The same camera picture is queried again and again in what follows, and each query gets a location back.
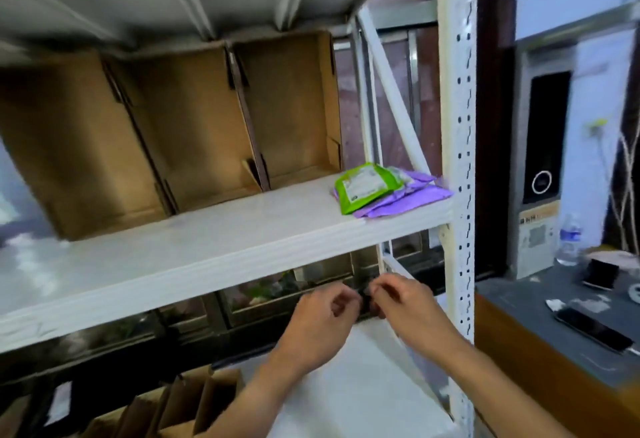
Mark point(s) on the white metal shelf rack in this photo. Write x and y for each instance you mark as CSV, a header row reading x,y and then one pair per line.
x,y
200,248

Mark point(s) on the purple mailer bag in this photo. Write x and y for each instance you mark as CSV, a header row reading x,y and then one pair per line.
x,y
410,200
422,179

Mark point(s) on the person's right hand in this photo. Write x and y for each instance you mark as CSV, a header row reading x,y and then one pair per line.
x,y
420,318

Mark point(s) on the clear plastic water bottle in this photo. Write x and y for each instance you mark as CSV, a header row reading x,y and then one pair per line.
x,y
569,243

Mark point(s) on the person's left hand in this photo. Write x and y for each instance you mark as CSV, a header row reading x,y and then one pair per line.
x,y
320,328

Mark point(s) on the black flat object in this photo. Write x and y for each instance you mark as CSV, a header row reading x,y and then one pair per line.
x,y
595,330

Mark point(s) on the open brown cardboard box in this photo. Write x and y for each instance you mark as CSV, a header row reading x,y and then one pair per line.
x,y
75,143
190,128
290,103

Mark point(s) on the purple mailer bag front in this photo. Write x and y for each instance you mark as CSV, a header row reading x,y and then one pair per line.
x,y
422,179

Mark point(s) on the person's left forearm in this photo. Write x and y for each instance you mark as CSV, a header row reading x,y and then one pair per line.
x,y
255,402

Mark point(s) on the taped cardboard box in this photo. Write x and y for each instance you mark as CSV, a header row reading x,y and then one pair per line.
x,y
535,243

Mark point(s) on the grey device housing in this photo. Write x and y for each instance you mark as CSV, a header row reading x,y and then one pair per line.
x,y
515,128

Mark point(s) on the white wall socket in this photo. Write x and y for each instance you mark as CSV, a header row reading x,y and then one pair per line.
x,y
598,126

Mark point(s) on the green mailer bag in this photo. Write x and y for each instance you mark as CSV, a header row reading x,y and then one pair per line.
x,y
365,188

